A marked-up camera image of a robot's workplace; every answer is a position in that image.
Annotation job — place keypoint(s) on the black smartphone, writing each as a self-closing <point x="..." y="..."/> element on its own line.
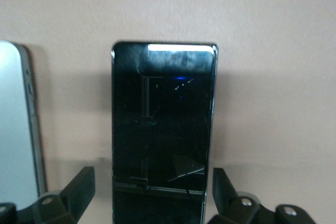
<point x="162" y="129"/>

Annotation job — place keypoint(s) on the silver laptop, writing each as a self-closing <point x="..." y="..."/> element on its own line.
<point x="15" y="121"/>

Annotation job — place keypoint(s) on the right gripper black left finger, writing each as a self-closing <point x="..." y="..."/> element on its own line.
<point x="76" y="195"/>

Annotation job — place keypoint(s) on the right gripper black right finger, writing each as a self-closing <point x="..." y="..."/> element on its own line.
<point x="228" y="195"/>

